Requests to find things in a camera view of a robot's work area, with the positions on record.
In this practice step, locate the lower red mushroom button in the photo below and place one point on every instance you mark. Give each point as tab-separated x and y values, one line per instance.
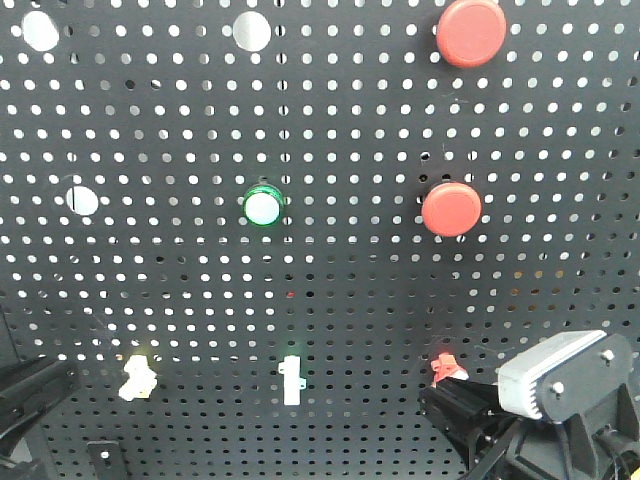
451	209

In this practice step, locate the green illuminated push button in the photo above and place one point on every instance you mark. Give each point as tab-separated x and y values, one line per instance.
263	204

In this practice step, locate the upper red mushroom button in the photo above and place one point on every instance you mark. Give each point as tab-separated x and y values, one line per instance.
470	33

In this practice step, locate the white green-lit selector switch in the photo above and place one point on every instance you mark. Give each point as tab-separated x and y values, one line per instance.
293	383

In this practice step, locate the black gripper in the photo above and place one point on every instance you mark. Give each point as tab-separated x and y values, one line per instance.
563	409

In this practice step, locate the left black clamp bracket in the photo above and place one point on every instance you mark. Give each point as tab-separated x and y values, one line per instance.
107	460

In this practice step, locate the yellow lit selector switch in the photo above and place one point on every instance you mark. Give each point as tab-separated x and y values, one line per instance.
141	381

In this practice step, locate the red lit selector switch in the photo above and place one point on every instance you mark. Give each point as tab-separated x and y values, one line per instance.
446	366

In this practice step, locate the black perforated pegboard panel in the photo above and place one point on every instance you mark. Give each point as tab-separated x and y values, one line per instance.
130	133

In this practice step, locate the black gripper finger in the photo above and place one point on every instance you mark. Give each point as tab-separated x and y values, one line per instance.
29	391

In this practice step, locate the red mushroom button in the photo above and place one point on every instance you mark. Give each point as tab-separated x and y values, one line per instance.
451	209
470	33

